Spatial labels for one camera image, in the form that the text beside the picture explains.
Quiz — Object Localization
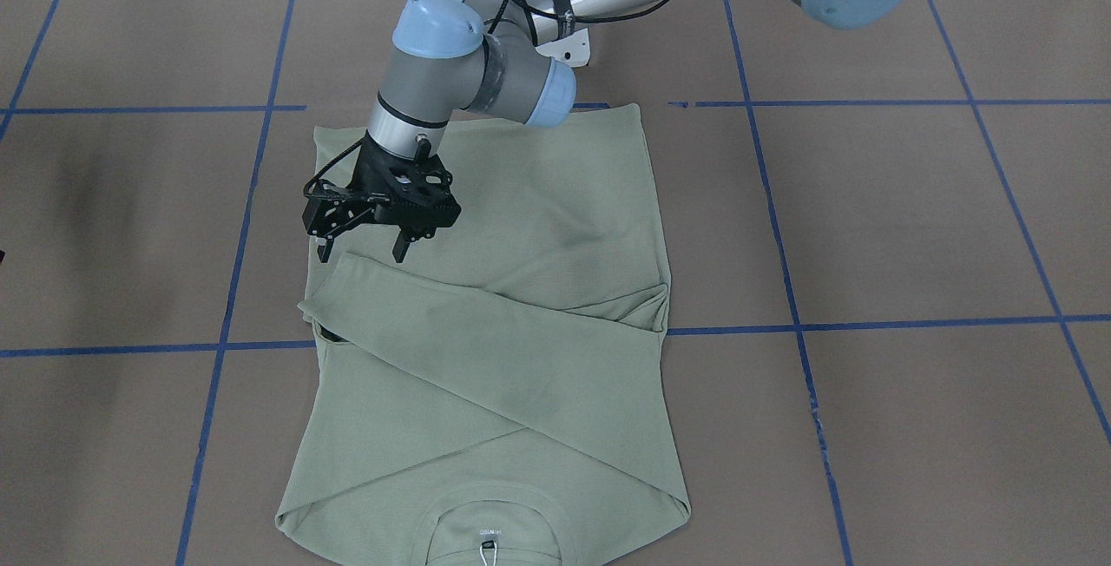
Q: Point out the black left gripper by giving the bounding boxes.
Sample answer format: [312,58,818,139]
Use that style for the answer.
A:
[303,135,461,264]

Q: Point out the sage green long-sleeve shirt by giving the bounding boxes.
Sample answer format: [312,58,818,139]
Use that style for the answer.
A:
[274,103,691,565]

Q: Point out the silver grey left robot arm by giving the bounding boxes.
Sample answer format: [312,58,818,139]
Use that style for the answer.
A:
[303,0,902,262]

